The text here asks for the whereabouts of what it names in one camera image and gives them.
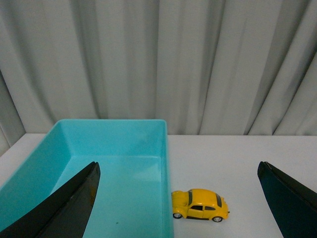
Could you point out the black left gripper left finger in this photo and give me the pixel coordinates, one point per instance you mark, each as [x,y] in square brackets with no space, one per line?
[65,213]

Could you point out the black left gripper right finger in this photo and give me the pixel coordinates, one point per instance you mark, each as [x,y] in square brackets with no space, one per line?
[293,205]

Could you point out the turquoise plastic storage bin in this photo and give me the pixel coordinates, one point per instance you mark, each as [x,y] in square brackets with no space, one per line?
[133,198]

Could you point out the grey pleated curtain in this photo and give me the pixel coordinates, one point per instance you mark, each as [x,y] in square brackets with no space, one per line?
[206,67]

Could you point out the yellow beetle toy car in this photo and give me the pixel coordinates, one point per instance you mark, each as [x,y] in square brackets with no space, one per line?
[199,204]

